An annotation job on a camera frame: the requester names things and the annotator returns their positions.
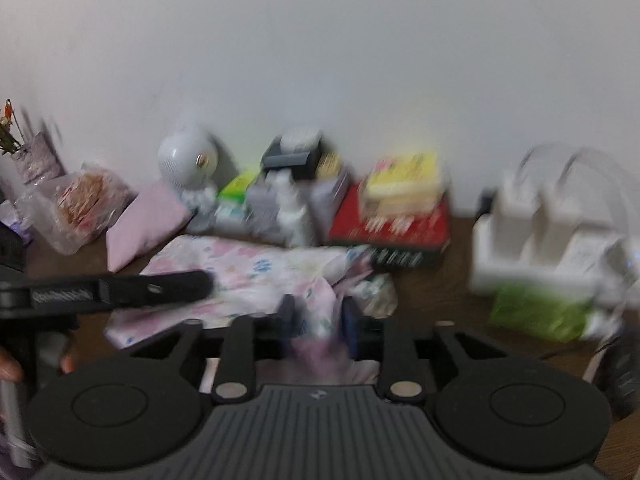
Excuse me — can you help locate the white robot-shaped speaker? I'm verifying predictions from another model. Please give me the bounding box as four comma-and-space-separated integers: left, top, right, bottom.
157, 126, 222, 234

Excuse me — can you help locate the small white bottle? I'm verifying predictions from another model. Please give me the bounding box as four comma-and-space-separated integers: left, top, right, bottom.
274, 172, 312, 247

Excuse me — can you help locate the person's left hand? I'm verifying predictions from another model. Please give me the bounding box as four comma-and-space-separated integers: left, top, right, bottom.
0, 344, 80, 382

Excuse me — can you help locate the pink fuzzy vase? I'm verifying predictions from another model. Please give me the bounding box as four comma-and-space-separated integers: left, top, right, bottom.
10, 131, 67, 187

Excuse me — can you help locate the clear plastic snack bag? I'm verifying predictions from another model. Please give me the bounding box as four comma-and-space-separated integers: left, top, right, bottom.
19, 160, 137, 257

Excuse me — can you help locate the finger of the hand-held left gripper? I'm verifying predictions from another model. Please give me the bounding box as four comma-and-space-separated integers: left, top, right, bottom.
0, 269, 215, 319

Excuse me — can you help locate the red box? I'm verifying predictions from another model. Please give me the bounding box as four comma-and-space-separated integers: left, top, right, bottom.
327, 182, 452, 270

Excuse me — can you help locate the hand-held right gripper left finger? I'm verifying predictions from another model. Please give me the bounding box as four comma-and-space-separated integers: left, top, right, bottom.
129, 294, 300, 404

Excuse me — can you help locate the green packet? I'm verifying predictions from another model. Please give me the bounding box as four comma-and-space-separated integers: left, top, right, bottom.
488, 282, 602, 344

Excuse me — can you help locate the black object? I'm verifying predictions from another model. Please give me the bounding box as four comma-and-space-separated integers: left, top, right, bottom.
596, 332, 640, 420

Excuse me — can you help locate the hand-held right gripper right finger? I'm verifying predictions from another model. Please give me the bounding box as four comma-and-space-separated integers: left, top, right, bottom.
341, 299, 506, 404

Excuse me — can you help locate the small black box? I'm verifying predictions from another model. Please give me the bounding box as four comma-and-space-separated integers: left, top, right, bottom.
260, 134, 338, 182

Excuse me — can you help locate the yellow box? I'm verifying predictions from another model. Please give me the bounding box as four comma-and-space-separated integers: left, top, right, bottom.
362, 152, 447, 217

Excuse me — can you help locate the white charger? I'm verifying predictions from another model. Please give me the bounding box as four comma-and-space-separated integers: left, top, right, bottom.
537, 179, 592, 257
494, 172, 544, 257

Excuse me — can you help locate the folded pink cloth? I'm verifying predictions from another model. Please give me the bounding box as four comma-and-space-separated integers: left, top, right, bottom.
105, 179, 197, 274

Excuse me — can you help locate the pink floral garment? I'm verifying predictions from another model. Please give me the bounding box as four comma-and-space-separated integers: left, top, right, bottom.
104, 234, 397, 397

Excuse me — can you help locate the white power strip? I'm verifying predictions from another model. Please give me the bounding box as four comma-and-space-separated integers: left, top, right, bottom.
469, 219, 640, 303

